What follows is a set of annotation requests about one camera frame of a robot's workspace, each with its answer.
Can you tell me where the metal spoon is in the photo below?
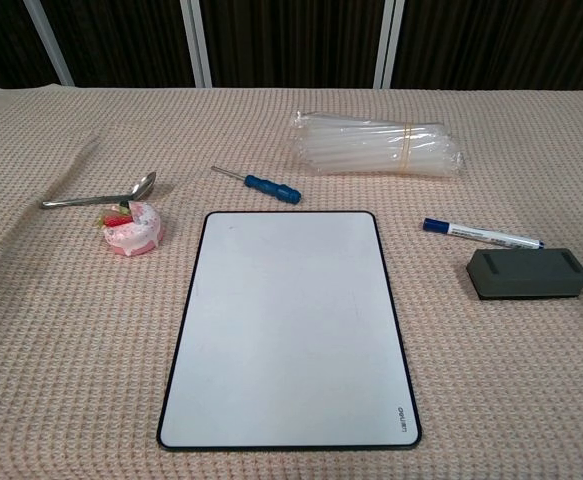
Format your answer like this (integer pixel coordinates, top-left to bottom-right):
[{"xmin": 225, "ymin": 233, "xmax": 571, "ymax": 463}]
[{"xmin": 39, "ymin": 171, "xmax": 158, "ymax": 210}]

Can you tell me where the small white whiteboard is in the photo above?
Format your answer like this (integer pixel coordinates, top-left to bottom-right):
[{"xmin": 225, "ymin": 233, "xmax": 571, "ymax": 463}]
[{"xmin": 156, "ymin": 210, "xmax": 423, "ymax": 453}]

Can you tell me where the grey whiteboard eraser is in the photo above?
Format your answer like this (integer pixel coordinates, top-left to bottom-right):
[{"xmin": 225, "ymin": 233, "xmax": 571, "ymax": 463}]
[{"xmin": 465, "ymin": 247, "xmax": 583, "ymax": 302}]

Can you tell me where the blue-capped white marker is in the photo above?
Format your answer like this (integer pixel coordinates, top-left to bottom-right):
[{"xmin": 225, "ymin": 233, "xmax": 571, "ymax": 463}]
[{"xmin": 422, "ymin": 216, "xmax": 546, "ymax": 250}]

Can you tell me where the aluminium frame post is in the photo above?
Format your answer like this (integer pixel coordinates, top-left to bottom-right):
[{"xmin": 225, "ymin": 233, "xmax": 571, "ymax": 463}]
[
  {"xmin": 23, "ymin": 0, "xmax": 76, "ymax": 87},
  {"xmin": 179, "ymin": 0, "xmax": 213, "ymax": 89},
  {"xmin": 374, "ymin": 0, "xmax": 406, "ymax": 90}
]

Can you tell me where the beige waffle weave tablecloth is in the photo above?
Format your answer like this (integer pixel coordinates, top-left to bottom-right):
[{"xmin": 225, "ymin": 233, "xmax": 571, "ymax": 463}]
[{"xmin": 0, "ymin": 87, "xmax": 583, "ymax": 480}]

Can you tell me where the black pleated curtain panel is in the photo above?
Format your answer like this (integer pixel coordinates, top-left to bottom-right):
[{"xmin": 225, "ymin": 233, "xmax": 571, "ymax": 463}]
[
  {"xmin": 0, "ymin": 0, "xmax": 65, "ymax": 94},
  {"xmin": 199, "ymin": 0, "xmax": 388, "ymax": 90},
  {"xmin": 45, "ymin": 0, "xmax": 197, "ymax": 89},
  {"xmin": 393, "ymin": 0, "xmax": 583, "ymax": 92}
]

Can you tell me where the clear bag of white sticks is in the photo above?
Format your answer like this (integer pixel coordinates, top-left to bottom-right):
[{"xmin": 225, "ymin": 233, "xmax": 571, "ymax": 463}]
[{"xmin": 290, "ymin": 110, "xmax": 465, "ymax": 179}]

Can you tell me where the blue handled screwdriver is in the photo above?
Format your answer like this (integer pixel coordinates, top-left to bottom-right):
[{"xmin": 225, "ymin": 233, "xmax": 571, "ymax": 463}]
[{"xmin": 211, "ymin": 165, "xmax": 302, "ymax": 205}]

